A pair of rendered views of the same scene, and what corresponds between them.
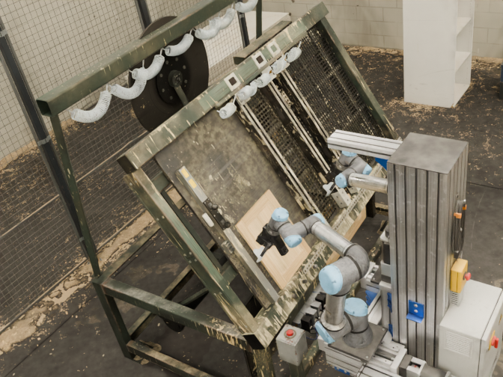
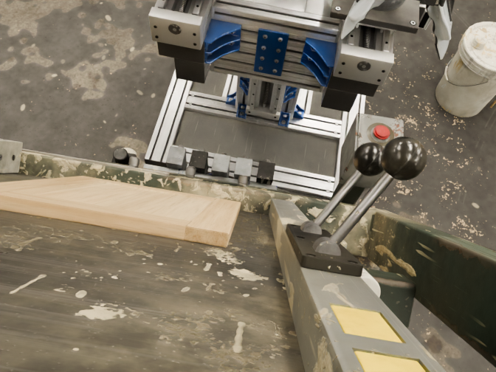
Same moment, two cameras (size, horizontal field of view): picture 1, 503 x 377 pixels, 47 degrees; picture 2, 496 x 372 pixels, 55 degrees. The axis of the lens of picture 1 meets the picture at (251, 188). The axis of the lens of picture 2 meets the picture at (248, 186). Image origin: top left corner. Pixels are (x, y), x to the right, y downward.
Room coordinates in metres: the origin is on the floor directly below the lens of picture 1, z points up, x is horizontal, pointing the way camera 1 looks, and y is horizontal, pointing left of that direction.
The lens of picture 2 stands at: (2.78, 0.32, 1.89)
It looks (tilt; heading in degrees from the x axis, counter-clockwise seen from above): 63 degrees down; 233
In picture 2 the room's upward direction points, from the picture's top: 8 degrees clockwise
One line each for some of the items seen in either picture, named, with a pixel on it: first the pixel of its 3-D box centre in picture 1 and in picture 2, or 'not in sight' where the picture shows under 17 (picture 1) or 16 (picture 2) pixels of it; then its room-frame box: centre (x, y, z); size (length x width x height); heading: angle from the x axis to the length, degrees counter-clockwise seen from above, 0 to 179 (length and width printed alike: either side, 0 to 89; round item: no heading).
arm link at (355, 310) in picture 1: (354, 313); not in sight; (1.92, -0.37, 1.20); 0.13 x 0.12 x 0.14; 114
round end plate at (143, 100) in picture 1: (174, 78); not in sight; (3.64, 0.36, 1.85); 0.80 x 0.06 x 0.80; 142
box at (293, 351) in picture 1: (292, 345); (369, 153); (2.12, -0.05, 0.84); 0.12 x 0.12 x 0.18; 52
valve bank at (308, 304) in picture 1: (319, 305); (199, 175); (2.51, -0.27, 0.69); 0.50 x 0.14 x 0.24; 142
